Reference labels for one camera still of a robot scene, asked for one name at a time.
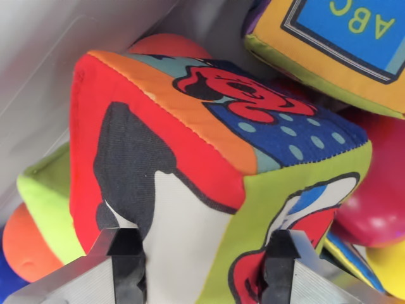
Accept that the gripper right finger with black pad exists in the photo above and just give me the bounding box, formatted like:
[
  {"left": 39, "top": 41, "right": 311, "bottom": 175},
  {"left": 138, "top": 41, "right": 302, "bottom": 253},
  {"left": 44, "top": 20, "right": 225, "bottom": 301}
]
[{"left": 260, "top": 228, "right": 390, "bottom": 304}]

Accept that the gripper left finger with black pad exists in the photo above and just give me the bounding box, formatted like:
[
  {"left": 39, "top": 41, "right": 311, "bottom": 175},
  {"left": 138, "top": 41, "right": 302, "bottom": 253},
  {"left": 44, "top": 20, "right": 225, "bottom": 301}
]
[{"left": 3, "top": 227, "right": 148, "bottom": 304}]

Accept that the fabric cube red house print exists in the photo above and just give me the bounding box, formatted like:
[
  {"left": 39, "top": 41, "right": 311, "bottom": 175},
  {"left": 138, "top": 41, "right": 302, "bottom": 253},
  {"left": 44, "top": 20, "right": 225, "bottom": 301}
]
[{"left": 68, "top": 49, "right": 373, "bottom": 304}]

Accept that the yellow-green blue edged fabric cube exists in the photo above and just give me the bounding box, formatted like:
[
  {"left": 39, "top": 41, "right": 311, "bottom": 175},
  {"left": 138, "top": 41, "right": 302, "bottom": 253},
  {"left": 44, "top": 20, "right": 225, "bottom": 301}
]
[{"left": 321, "top": 232, "right": 386, "bottom": 294}]

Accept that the orange smooth ball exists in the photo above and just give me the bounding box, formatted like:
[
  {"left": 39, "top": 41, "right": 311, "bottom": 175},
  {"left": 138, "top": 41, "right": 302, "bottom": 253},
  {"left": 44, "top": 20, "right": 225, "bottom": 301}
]
[
  {"left": 127, "top": 34, "right": 213, "bottom": 61},
  {"left": 2, "top": 201, "right": 66, "bottom": 283}
]

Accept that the yellow smooth ball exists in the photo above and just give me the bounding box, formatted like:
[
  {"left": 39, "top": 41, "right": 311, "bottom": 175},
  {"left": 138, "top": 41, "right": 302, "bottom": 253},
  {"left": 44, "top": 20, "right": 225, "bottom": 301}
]
[{"left": 366, "top": 243, "right": 405, "bottom": 299}]

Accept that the green fabric cone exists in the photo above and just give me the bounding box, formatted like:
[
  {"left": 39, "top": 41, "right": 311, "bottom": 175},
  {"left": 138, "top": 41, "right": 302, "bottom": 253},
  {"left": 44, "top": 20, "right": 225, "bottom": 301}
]
[{"left": 16, "top": 141, "right": 87, "bottom": 266}]

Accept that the magenta smooth ball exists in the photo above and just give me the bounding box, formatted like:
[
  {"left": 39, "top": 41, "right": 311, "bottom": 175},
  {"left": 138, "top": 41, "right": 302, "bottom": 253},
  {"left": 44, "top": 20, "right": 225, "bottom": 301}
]
[{"left": 330, "top": 109, "right": 405, "bottom": 248}]

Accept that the yellow fabric cube ABC print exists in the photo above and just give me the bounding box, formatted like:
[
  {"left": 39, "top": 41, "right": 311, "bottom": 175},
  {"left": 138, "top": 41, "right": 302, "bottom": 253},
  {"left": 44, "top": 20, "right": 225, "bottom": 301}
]
[{"left": 242, "top": 0, "right": 405, "bottom": 120}]

